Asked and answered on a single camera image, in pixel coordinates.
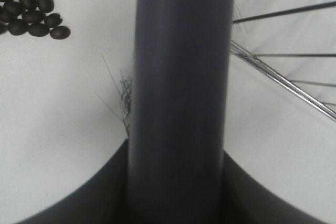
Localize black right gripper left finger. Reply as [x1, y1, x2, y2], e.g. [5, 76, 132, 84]
[15, 139, 132, 224]

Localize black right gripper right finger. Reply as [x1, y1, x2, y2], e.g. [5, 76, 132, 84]
[220, 153, 323, 223]

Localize purple brush black bristles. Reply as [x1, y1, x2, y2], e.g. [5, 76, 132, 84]
[94, 0, 249, 224]

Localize pile of coffee beans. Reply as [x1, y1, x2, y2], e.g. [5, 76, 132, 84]
[1, 0, 71, 40]

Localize chrome wire dish rack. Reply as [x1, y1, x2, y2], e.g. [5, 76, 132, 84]
[232, 0, 335, 120]

